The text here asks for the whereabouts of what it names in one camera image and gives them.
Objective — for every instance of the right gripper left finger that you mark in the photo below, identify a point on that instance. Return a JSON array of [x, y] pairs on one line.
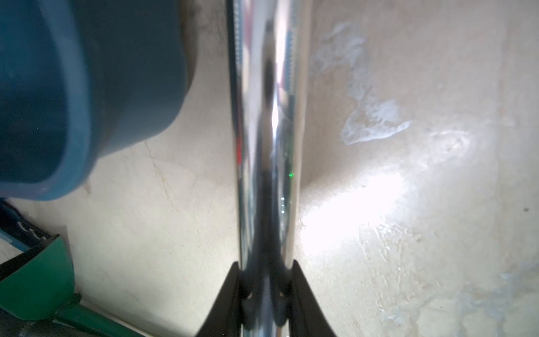
[[225, 317]]

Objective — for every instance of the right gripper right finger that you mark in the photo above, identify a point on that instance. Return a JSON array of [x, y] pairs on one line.
[[306, 318]]

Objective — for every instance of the chrome hoe with blue grip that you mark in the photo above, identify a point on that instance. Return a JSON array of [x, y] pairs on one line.
[[268, 46]]

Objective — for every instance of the teal plastic storage box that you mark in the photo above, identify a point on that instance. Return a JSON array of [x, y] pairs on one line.
[[81, 80]]

